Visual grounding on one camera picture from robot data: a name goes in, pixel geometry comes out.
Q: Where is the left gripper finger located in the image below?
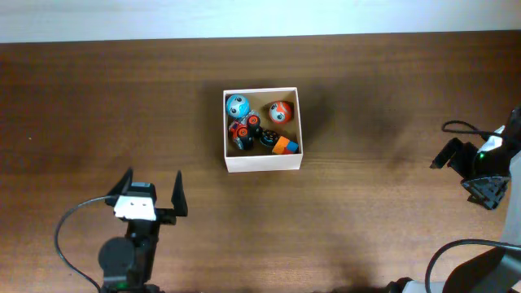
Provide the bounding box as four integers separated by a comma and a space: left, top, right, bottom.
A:
171, 171, 188, 217
105, 168, 134, 206

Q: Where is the red toy fire truck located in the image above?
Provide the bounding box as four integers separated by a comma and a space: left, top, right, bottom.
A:
228, 110, 263, 151

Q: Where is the black round toy wheel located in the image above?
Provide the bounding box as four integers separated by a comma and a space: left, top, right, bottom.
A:
260, 129, 280, 148

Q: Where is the blue toy ball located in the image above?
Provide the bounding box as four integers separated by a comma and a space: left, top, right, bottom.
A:
225, 94, 250, 120

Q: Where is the multicolour puzzle cube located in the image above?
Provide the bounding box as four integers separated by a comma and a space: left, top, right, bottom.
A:
272, 136, 299, 155

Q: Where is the red toy ball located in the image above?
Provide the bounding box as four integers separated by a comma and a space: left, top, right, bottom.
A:
269, 101, 293, 124

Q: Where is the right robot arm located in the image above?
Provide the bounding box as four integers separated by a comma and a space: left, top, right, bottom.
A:
383, 107, 520, 293

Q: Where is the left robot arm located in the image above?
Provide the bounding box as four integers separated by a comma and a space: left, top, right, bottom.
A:
98, 168, 188, 293

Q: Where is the pink open cardboard box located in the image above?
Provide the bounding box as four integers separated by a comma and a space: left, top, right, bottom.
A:
222, 87, 304, 173

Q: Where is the right black cable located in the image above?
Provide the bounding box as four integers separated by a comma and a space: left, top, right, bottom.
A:
423, 120, 521, 293

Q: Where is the black cable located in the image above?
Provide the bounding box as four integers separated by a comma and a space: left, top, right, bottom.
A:
423, 120, 521, 293
54, 195, 119, 293

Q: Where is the left black cable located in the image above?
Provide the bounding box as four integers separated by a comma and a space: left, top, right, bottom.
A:
54, 195, 119, 293

